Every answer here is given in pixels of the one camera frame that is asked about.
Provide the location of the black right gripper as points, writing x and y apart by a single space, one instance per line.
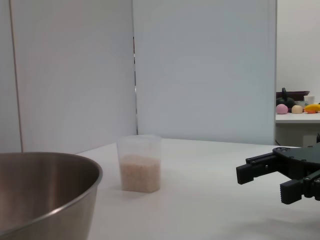
300 162

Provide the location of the stainless steel mixing bowl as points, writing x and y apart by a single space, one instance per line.
37 195

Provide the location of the dark green round toy vegetable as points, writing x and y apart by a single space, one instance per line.
287 103

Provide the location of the yellow toy fruit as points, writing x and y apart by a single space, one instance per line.
313 107

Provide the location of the orange toy carrot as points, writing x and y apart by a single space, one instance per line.
310 112

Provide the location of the dark maroon tray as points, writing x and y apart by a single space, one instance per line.
298 93

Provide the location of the clear plastic measuring cup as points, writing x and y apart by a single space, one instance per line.
138 145

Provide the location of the white rice grains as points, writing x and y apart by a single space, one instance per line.
140 175

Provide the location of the pink toy fruit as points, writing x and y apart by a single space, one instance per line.
282 109

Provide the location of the small white cup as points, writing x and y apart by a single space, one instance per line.
310 99

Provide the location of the white side table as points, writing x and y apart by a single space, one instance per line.
295 119

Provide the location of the beige toy fruit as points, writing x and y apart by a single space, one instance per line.
297 109

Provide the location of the light green toy vegetable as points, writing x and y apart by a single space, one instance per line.
300 103

